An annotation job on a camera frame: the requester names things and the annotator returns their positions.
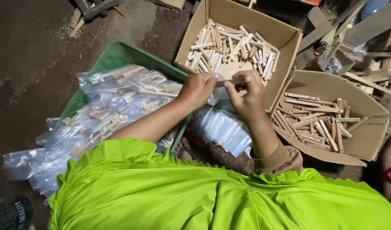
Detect black shoe with white print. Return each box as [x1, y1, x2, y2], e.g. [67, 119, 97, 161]
[0, 195, 35, 230]

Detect clear plastic bag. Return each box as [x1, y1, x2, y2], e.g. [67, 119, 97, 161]
[207, 84, 237, 107]

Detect tall cardboard box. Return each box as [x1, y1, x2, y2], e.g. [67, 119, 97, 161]
[174, 0, 303, 113]

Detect pile of pale wooden sticks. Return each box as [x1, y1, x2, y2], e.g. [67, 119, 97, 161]
[185, 19, 280, 86]

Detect person's left hand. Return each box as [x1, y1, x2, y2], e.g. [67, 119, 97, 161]
[176, 72, 220, 111]

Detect small box with plastic bag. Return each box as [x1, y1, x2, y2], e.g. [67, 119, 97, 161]
[317, 48, 355, 76]

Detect heap of bagged wooden sticks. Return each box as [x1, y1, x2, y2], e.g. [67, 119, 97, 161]
[3, 65, 184, 202]

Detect small wooden stick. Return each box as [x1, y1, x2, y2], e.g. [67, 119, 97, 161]
[216, 76, 251, 87]

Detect pile of brown wooden slats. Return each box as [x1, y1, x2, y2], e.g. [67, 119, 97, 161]
[272, 92, 368, 153]

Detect stack of empty plastic bags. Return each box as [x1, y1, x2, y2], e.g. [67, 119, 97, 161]
[191, 107, 253, 158]

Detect low cardboard box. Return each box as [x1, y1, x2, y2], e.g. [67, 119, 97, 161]
[270, 70, 390, 167]

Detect wood offcuts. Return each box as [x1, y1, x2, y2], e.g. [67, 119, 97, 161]
[69, 0, 125, 38]

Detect heap of scrap wood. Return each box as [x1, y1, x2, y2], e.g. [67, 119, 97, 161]
[294, 0, 391, 95]

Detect person's right hand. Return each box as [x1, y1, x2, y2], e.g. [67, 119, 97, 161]
[223, 70, 267, 122]

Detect green plastic basket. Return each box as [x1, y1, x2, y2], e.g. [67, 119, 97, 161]
[60, 41, 192, 152]

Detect person's lime green garment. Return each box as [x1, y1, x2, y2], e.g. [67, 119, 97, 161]
[48, 138, 391, 230]

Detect black sandal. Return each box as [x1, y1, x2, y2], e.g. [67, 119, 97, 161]
[175, 137, 198, 161]

